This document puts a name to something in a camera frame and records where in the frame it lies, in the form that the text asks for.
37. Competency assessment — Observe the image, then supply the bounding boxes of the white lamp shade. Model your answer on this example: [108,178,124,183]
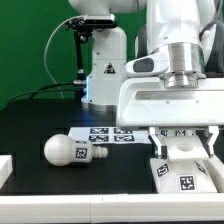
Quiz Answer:
[160,129,196,137]

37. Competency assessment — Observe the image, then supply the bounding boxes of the black base cables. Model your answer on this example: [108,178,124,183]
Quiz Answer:
[5,79,88,108]

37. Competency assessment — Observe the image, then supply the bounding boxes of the white lamp bulb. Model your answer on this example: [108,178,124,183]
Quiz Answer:
[44,134,108,166]

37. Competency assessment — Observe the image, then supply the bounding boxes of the paper sheet with markers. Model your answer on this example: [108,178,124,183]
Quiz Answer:
[68,127,150,144]

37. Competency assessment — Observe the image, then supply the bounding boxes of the white lamp base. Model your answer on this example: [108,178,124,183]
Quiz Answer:
[150,136,224,194]

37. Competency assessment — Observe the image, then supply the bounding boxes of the white front rail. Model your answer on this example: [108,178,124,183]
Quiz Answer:
[0,193,224,224]

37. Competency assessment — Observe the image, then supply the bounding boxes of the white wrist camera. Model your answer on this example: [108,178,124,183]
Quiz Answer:
[126,53,169,78]

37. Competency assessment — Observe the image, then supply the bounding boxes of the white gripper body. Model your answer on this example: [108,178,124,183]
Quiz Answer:
[116,77,224,130]

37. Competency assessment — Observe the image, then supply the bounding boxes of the grey camera cable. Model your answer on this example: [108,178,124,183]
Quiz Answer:
[43,15,84,100]

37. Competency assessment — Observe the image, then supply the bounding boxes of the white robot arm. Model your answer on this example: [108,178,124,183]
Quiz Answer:
[68,0,224,160]

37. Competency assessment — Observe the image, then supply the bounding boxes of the black camera on stand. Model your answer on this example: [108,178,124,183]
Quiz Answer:
[65,14,117,99]

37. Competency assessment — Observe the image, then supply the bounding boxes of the white left corner bracket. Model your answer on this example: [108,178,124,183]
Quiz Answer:
[0,155,13,189]

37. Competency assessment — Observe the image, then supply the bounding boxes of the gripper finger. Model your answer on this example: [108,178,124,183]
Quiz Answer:
[148,127,167,159]
[205,126,219,158]

